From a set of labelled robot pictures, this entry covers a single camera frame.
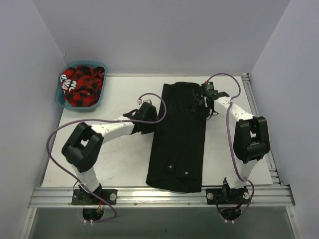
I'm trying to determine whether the black long sleeve shirt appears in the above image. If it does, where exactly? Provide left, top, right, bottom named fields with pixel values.
left=146, top=82, right=206, bottom=193

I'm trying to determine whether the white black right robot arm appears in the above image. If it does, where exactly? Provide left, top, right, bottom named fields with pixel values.
left=191, top=81, right=270, bottom=204

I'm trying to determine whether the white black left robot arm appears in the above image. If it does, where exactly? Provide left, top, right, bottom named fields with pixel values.
left=61, top=101, right=158, bottom=205

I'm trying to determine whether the red black plaid shirt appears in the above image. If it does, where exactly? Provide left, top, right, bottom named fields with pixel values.
left=60, top=65, right=105, bottom=108

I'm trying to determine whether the teal plastic basket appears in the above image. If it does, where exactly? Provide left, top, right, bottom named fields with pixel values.
left=55, top=60, right=107, bottom=112

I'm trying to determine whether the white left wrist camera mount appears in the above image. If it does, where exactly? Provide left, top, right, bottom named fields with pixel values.
left=137, top=99, right=152, bottom=105

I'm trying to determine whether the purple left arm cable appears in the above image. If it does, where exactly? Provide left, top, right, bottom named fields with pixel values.
left=46, top=92, right=167, bottom=222

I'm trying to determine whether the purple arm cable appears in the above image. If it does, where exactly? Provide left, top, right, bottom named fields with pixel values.
left=205, top=73, right=255, bottom=220
left=46, top=92, right=167, bottom=222

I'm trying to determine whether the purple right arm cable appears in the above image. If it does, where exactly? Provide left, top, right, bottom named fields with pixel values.
left=205, top=73, right=255, bottom=220

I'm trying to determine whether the aluminium right side rail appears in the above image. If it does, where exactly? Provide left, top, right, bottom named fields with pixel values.
left=241, top=74, right=283, bottom=186

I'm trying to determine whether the aluminium rail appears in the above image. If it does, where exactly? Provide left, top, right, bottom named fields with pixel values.
left=29, top=184, right=295, bottom=209
left=241, top=74, right=283, bottom=186

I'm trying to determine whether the aluminium front rail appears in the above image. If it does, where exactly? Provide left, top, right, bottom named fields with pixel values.
left=29, top=184, right=295, bottom=209

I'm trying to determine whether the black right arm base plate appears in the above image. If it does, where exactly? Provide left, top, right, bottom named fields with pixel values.
left=205, top=188, right=250, bottom=205

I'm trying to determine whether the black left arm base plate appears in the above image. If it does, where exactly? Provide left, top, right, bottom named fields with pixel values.
left=71, top=189, right=118, bottom=206

